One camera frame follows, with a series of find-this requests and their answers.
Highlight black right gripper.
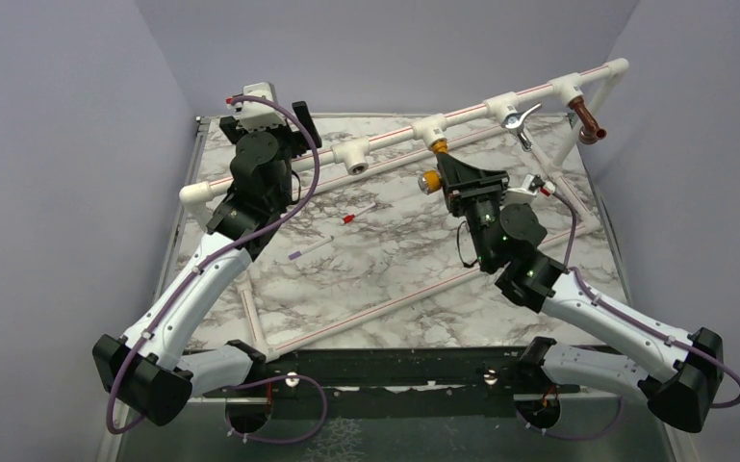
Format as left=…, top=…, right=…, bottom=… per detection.
left=439, top=152, right=512, bottom=268

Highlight yellow water faucet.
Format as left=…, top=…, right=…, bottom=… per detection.
left=418, top=139, right=448, bottom=195

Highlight white PVC pipe frame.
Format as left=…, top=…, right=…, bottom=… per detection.
left=178, top=58, right=631, bottom=358

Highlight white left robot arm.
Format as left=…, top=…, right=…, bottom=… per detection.
left=92, top=95, right=322, bottom=435

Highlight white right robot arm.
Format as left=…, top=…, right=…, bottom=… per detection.
left=420, top=153, right=725, bottom=433

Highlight brown water faucet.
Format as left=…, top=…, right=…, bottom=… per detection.
left=568, top=96, right=607, bottom=145

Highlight chrome lever faucet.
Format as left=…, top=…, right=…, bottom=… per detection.
left=501, top=103, right=542, bottom=152

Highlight red capped white pen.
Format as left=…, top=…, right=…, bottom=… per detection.
left=342, top=203, right=377, bottom=225

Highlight purple capped white pen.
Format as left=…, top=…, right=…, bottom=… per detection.
left=288, top=235, right=334, bottom=261

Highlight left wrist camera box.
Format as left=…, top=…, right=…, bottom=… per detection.
left=225, top=82, right=287, bottom=133

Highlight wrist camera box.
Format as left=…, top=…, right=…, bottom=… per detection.
left=500, top=174, right=556, bottom=207
left=225, top=82, right=287, bottom=133

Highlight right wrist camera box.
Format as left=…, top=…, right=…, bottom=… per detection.
left=500, top=174, right=556, bottom=207

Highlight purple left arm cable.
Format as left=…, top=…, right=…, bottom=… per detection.
left=105, top=95, right=331, bottom=446

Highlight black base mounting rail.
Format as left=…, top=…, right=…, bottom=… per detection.
left=137, top=341, right=600, bottom=423

